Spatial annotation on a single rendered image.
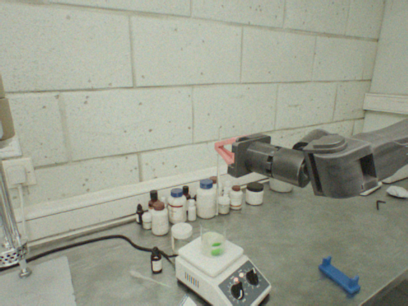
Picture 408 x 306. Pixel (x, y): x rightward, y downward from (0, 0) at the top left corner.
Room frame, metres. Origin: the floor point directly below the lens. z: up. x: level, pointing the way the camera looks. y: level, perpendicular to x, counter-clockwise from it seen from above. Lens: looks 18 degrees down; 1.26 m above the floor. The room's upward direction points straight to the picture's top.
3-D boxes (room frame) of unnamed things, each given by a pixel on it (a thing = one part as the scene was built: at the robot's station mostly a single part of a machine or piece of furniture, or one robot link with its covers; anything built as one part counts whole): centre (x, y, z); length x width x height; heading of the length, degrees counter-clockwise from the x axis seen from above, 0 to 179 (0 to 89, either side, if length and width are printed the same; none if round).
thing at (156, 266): (0.59, 0.12, 0.78); 0.03 x 0.03 x 0.07
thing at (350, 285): (0.56, -0.35, 0.77); 0.10 x 0.03 x 0.04; 25
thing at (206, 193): (0.88, -0.01, 0.81); 0.07 x 0.07 x 0.13
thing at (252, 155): (0.46, -0.11, 1.10); 0.10 x 0.07 x 0.07; 133
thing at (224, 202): (0.90, -0.08, 0.78); 0.05 x 0.05 x 0.05
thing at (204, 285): (0.54, -0.04, 0.79); 0.22 x 0.13 x 0.08; 46
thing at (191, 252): (0.56, -0.02, 0.83); 0.12 x 0.12 x 0.01; 46
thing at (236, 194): (0.94, -0.13, 0.79); 0.05 x 0.05 x 0.09
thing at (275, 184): (1.13, -0.36, 0.82); 0.18 x 0.13 x 0.15; 157
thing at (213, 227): (0.55, -0.02, 0.88); 0.07 x 0.06 x 0.08; 142
